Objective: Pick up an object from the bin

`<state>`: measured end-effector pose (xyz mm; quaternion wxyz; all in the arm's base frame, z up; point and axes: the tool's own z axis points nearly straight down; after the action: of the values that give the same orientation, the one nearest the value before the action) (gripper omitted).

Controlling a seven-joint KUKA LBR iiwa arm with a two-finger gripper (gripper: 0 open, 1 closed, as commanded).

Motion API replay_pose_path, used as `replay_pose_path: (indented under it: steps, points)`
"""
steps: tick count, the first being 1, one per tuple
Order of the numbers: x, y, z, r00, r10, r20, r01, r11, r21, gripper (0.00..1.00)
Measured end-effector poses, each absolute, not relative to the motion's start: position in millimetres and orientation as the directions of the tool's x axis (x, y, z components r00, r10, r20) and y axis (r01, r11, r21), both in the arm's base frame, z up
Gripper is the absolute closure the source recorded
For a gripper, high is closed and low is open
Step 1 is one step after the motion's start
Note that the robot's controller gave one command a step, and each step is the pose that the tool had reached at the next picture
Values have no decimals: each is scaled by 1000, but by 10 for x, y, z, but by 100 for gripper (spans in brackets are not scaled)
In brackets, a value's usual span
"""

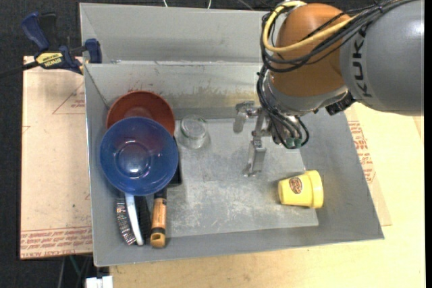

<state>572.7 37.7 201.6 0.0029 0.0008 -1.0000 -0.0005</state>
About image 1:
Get orange and black tool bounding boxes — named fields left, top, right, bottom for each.
left=149, top=188, right=169, bottom=249

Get black flat tray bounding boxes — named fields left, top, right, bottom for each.
left=165, top=135, right=184, bottom=188

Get yellow plastic cup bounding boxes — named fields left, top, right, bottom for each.
left=277, top=169, right=325, bottom=210

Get white brush, black bristles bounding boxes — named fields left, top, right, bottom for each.
left=124, top=193, right=152, bottom=246

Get brown cardboard board, red print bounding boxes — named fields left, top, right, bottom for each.
left=19, top=55, right=393, bottom=261

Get clear glass jar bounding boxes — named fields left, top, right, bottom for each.
left=177, top=114, right=211, bottom=150

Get blue plastic bowl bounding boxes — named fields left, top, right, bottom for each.
left=99, top=116, right=180, bottom=197

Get red-brown bowl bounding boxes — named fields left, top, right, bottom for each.
left=105, top=90, right=177, bottom=140

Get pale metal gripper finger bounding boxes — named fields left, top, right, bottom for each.
left=242, top=140, right=267, bottom=178
left=232, top=100, right=260, bottom=134

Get grey metal bin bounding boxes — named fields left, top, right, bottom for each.
left=78, top=2, right=386, bottom=268

